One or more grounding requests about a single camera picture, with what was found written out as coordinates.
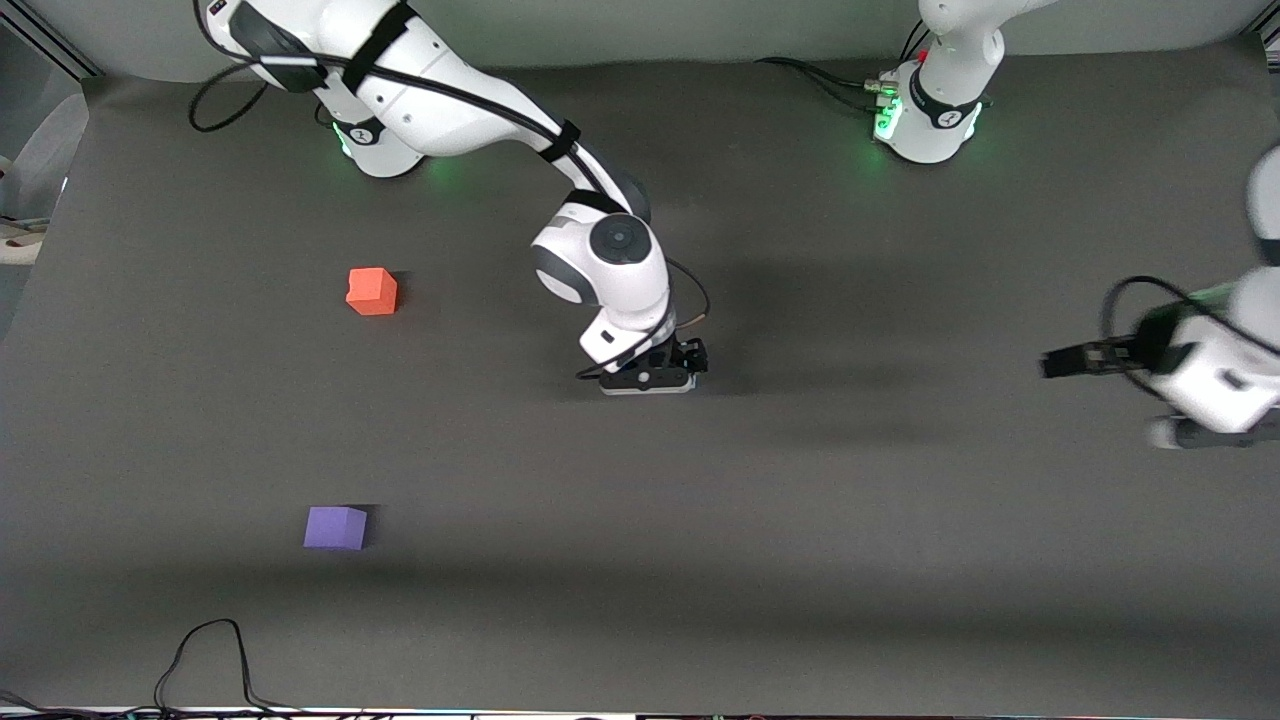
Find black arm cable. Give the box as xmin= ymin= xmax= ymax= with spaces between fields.
xmin=189 ymin=0 xmax=713 ymax=381
xmin=1099 ymin=275 xmax=1280 ymax=401

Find black looped table cable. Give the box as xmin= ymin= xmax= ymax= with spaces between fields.
xmin=153 ymin=618 xmax=306 ymax=717

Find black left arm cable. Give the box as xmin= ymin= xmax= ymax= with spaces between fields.
xmin=1099 ymin=275 xmax=1280 ymax=401

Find purple foam block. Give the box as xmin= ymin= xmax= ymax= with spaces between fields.
xmin=303 ymin=505 xmax=369 ymax=551

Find black left base cables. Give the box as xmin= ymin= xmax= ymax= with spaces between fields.
xmin=754 ymin=18 xmax=933 ymax=113

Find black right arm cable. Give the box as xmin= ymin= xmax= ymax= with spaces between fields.
xmin=189 ymin=0 xmax=713 ymax=381

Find orange foam block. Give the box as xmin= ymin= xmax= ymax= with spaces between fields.
xmin=346 ymin=267 xmax=399 ymax=317

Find aluminium frame profile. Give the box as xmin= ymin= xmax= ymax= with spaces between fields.
xmin=0 ymin=0 xmax=103 ymax=81

